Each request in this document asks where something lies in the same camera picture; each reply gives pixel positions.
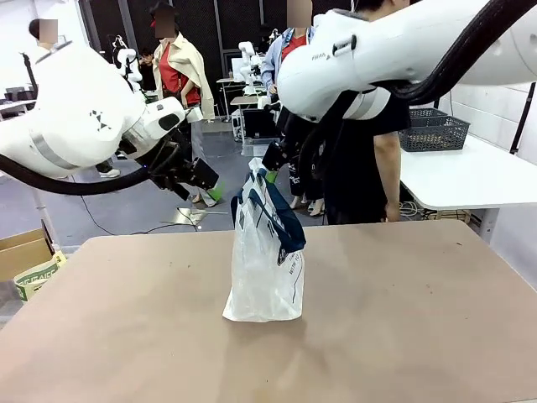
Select clear plastic storage box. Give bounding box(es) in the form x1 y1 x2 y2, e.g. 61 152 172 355
242 138 280 157

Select small grey plastic basket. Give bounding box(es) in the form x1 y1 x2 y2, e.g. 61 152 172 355
409 107 449 120

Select mannequin with blue shirt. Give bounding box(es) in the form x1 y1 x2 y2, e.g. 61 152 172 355
260 0 332 217

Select background person white collared shirt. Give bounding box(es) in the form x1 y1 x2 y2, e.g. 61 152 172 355
28 18 75 64

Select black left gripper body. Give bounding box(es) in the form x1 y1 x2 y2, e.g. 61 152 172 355
157 157 220 202

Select brown cardboard box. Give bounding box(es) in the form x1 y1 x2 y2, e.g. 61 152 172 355
0 228 55 282

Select metal mannequin base plate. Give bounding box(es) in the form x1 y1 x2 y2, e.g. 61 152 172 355
175 207 230 230

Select large grey plastic basket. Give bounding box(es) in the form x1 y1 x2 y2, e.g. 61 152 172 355
398 116 472 153

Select white side table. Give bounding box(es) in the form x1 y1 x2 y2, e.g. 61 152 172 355
398 132 537 211

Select background person in black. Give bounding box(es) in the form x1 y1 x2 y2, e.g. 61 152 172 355
138 47 159 92

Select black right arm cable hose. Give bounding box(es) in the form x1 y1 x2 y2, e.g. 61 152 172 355
308 0 537 180

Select person in black T-shirt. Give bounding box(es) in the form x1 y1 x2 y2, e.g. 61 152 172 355
325 0 413 226

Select white table with post leg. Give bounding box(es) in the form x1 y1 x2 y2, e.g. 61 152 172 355
32 191 55 249

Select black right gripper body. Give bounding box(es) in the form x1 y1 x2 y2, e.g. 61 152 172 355
262 140 295 174

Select black tripod stand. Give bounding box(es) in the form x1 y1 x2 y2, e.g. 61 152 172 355
19 52 39 100

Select mannequin with beige jacket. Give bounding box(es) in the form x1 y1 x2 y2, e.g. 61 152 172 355
149 0 222 209

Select background desk with monitors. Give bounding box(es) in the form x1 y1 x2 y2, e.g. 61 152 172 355
0 86 39 123

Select green printed white carton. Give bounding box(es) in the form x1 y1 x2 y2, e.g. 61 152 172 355
14 250 68 302

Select black computer monitor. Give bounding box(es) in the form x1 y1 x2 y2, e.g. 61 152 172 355
242 108 280 139

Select white shopping bag navy handles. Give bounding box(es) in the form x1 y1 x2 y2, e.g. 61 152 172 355
222 157 308 323

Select black slanted stand pole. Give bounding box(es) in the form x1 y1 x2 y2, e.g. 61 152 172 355
509 81 537 156

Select person's right forearm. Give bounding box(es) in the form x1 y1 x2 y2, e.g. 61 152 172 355
373 129 402 206

